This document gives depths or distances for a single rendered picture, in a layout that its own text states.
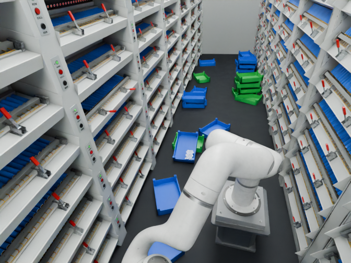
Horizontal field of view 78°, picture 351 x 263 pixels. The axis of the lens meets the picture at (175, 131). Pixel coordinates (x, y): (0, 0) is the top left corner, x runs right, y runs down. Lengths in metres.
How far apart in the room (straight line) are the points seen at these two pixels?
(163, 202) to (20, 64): 1.35
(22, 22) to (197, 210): 0.74
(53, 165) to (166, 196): 1.06
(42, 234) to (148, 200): 0.96
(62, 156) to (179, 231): 0.59
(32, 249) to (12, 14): 0.78
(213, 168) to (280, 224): 1.27
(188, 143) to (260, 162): 1.53
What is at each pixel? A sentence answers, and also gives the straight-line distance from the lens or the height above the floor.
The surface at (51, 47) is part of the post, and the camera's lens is 0.90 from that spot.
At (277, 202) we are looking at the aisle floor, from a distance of 1.88.
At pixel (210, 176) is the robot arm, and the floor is 1.03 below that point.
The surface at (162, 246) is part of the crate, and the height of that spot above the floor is 0.00.
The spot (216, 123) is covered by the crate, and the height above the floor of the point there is 0.01.
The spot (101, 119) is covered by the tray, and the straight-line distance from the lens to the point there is 1.15.
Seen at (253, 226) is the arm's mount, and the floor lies 0.31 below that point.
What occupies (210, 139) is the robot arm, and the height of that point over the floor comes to 0.99.
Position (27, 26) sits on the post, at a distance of 0.85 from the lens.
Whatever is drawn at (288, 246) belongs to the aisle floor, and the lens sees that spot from 1.71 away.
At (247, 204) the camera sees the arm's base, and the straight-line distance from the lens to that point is 1.34.
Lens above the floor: 1.43
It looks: 36 degrees down
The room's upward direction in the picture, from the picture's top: 4 degrees counter-clockwise
